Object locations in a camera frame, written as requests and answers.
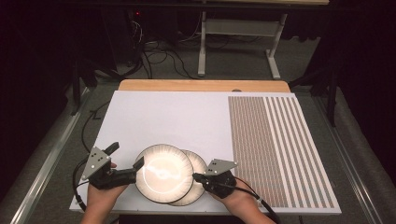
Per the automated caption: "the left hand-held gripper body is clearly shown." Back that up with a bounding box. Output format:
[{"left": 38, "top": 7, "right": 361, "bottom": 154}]
[{"left": 81, "top": 146, "right": 138, "bottom": 190}]

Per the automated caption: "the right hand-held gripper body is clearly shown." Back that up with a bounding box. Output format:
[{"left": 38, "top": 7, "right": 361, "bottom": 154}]
[{"left": 202, "top": 159, "right": 238, "bottom": 200}]

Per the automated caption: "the white plate with dark rim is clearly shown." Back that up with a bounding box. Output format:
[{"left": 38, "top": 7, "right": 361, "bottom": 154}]
[
  {"left": 134, "top": 144, "right": 194, "bottom": 205},
  {"left": 169, "top": 148, "right": 209, "bottom": 207}
]

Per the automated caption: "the person's right hand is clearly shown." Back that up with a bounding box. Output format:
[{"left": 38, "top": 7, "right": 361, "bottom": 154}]
[{"left": 213, "top": 179, "right": 262, "bottom": 215}]

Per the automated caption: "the person's left hand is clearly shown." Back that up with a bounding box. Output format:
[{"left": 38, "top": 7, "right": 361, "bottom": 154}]
[{"left": 85, "top": 161, "right": 129, "bottom": 213}]

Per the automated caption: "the white board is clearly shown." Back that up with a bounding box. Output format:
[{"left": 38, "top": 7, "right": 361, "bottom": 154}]
[{"left": 68, "top": 91, "right": 342, "bottom": 216}]

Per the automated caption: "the striped brown and white mat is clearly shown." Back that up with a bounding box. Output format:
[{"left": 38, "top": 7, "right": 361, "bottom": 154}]
[{"left": 228, "top": 95, "right": 336, "bottom": 209}]

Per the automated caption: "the black metal stand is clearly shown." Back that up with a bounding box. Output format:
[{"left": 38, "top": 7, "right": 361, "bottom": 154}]
[
  {"left": 69, "top": 59, "right": 126, "bottom": 117},
  {"left": 288, "top": 64, "right": 341, "bottom": 128}
]

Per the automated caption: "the wooden table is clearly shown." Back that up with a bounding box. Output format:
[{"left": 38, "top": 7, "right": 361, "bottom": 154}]
[{"left": 118, "top": 78, "right": 291, "bottom": 93}]

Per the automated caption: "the left hand-held gripper cable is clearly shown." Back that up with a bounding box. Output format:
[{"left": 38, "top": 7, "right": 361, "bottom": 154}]
[{"left": 72, "top": 158, "right": 92, "bottom": 213}]

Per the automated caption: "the hand-held gripper cable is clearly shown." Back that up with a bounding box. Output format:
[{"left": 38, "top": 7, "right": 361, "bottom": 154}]
[
  {"left": 72, "top": 158, "right": 92, "bottom": 213},
  {"left": 218, "top": 176, "right": 282, "bottom": 224}
]

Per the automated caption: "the black floor cable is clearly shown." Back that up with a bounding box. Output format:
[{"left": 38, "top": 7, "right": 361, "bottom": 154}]
[{"left": 81, "top": 101, "right": 110, "bottom": 154}]

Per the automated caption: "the aluminium floor rail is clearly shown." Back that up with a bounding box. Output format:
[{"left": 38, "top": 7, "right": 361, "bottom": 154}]
[
  {"left": 313, "top": 95, "right": 380, "bottom": 224},
  {"left": 8, "top": 87, "right": 92, "bottom": 224}
]

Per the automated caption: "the right hand-held gripper cable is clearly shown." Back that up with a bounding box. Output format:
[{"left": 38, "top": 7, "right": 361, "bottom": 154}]
[{"left": 218, "top": 176, "right": 282, "bottom": 224}]

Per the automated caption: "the bundle of floor cables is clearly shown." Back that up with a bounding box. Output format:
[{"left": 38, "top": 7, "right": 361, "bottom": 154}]
[{"left": 125, "top": 18, "right": 202, "bottom": 80}]

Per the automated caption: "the white metal desk frame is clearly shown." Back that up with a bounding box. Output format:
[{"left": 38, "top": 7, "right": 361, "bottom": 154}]
[{"left": 197, "top": 10, "right": 289, "bottom": 80}]

